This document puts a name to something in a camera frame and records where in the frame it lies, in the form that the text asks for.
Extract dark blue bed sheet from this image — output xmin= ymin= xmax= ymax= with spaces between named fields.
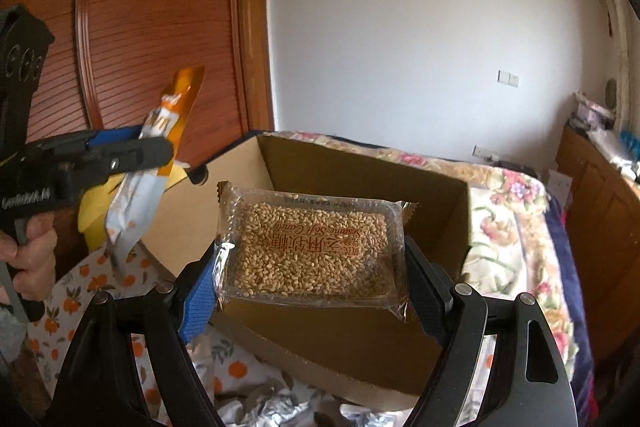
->
xmin=542 ymin=194 xmax=597 ymax=427

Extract brown cardboard box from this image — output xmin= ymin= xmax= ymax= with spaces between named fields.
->
xmin=135 ymin=132 xmax=473 ymax=413

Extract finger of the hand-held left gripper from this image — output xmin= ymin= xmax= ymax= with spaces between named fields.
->
xmin=65 ymin=139 xmax=175 ymax=174
xmin=84 ymin=127 xmax=147 ymax=151

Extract clutter of bags and boxes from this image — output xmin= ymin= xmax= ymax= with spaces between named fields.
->
xmin=567 ymin=91 xmax=640 ymax=182

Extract wooden louvered wardrobe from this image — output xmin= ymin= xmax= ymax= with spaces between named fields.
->
xmin=0 ymin=0 xmax=277 ymax=268

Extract clear sesame candy packet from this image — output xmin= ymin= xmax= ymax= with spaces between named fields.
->
xmin=214 ymin=181 xmax=418 ymax=324

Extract small white box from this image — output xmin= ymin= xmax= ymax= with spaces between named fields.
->
xmin=547 ymin=168 xmax=574 ymax=208

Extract crumpled silver foil wrapper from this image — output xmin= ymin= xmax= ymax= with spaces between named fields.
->
xmin=215 ymin=374 xmax=418 ymax=427

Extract floral blanket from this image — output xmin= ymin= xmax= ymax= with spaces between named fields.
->
xmin=272 ymin=132 xmax=577 ymax=427

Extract orange white snack packet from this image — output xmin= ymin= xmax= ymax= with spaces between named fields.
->
xmin=105 ymin=66 xmax=207 ymax=280

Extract orange fruit print cloth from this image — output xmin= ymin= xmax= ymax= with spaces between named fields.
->
xmin=25 ymin=241 xmax=301 ymax=427

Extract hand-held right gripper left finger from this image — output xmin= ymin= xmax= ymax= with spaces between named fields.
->
xmin=47 ymin=246 xmax=227 ymax=427

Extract wooden cabinet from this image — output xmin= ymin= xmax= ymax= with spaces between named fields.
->
xmin=555 ymin=124 xmax=640 ymax=360

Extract yellow plastic bag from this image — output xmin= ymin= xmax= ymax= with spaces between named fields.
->
xmin=77 ymin=162 xmax=190 ymax=254

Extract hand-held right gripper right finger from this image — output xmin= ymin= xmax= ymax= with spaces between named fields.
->
xmin=403 ymin=236 xmax=574 ymax=427

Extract person's left hand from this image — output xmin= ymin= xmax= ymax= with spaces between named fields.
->
xmin=0 ymin=212 xmax=59 ymax=304

